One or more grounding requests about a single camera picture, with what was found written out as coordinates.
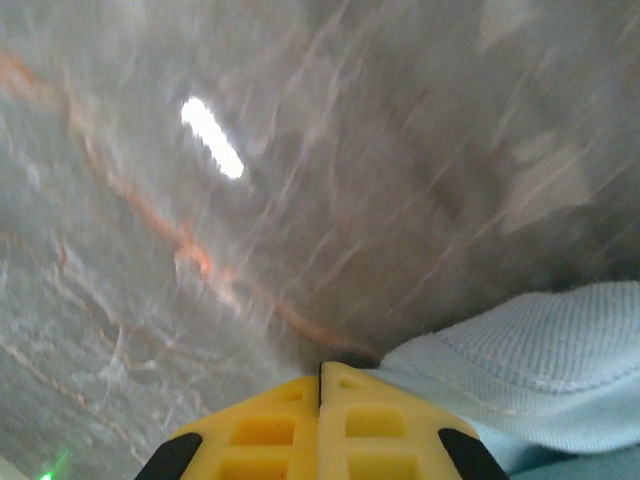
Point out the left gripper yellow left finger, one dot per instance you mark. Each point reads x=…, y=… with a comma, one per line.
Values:
x=270, y=435

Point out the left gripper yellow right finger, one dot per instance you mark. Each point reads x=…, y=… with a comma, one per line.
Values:
x=380, y=430

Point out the light blue t-shirt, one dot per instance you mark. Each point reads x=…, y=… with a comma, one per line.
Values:
x=540, y=380

